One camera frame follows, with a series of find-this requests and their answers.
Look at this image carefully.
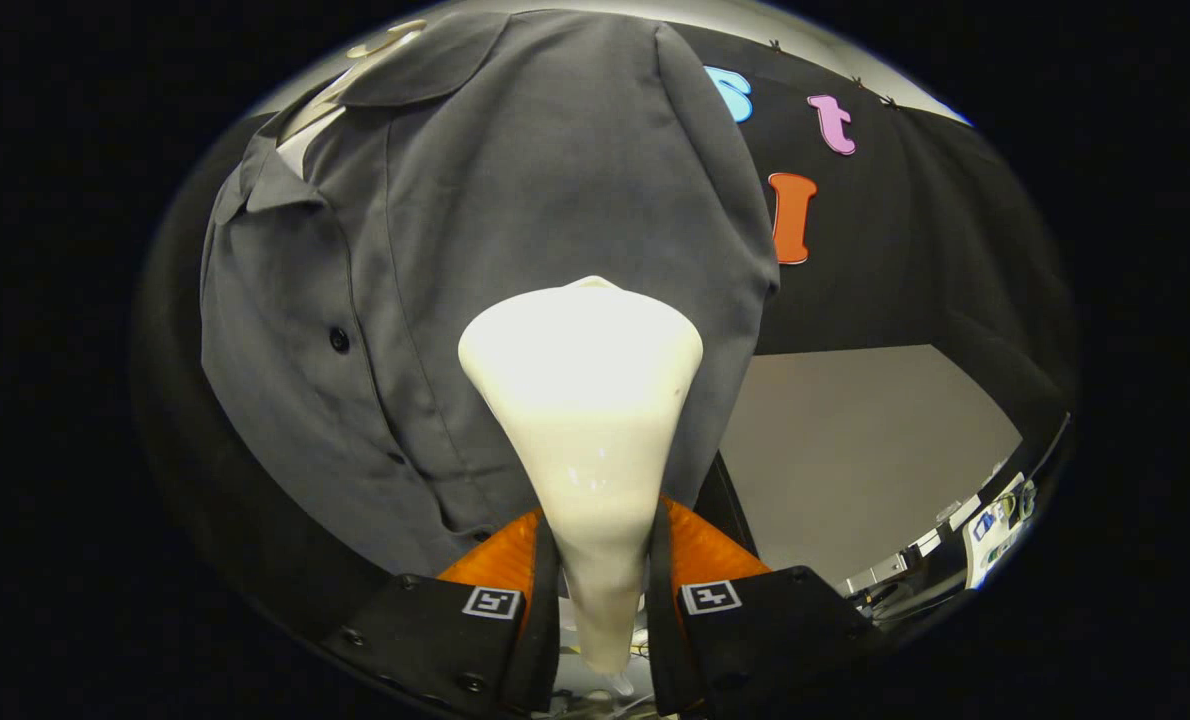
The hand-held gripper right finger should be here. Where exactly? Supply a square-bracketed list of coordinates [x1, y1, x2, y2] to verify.
[645, 497, 896, 719]

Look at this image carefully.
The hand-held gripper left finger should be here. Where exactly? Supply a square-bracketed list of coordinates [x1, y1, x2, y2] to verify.
[320, 507, 563, 719]

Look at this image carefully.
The white garment steamer head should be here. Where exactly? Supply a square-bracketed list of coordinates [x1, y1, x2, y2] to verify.
[457, 275, 705, 676]

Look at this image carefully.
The grey button-up shirt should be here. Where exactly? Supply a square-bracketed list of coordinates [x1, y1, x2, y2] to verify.
[200, 10, 782, 579]

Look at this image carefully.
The grey cabinet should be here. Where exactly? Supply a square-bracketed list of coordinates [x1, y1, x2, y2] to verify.
[717, 344, 1024, 601]

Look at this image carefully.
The white desk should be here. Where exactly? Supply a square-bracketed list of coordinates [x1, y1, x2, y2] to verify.
[960, 470, 1041, 591]

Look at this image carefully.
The white mannequin torso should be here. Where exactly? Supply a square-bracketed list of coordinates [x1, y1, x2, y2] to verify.
[277, 18, 428, 181]

